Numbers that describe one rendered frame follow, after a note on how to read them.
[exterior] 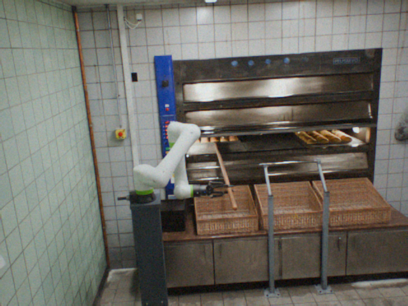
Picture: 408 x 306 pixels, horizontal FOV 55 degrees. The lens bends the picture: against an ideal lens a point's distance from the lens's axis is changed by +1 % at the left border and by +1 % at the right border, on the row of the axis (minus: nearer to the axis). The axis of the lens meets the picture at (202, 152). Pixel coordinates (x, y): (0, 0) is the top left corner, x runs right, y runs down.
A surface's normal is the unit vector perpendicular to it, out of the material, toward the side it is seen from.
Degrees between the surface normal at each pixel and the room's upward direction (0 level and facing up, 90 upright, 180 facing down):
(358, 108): 70
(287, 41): 90
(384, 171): 90
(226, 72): 90
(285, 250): 91
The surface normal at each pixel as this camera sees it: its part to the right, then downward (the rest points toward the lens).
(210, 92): 0.02, -0.08
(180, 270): 0.04, 0.26
